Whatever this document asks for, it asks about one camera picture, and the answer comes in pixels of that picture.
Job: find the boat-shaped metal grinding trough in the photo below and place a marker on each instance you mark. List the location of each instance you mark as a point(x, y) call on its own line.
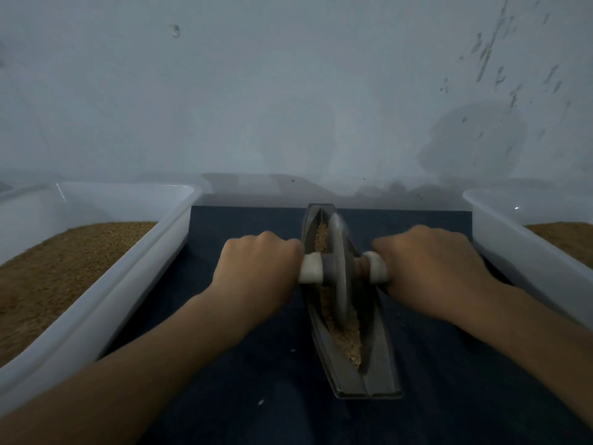
point(380, 375)

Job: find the person's left forearm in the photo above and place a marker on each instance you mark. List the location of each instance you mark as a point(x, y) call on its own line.
point(111, 384)

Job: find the person's right hand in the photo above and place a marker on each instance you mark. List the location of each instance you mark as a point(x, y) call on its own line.
point(435, 269)

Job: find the white plastic tray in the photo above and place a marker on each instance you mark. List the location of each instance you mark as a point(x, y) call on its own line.
point(116, 278)
point(524, 259)

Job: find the person's right forearm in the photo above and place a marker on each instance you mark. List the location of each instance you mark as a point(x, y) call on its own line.
point(542, 352)

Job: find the dark blue tablecloth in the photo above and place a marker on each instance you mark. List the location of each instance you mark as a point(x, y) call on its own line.
point(259, 398)

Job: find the person's left hand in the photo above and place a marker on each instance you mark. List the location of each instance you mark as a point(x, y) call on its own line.
point(255, 275)

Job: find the small ground grain portion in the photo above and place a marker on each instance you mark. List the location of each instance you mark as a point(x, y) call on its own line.
point(347, 338)

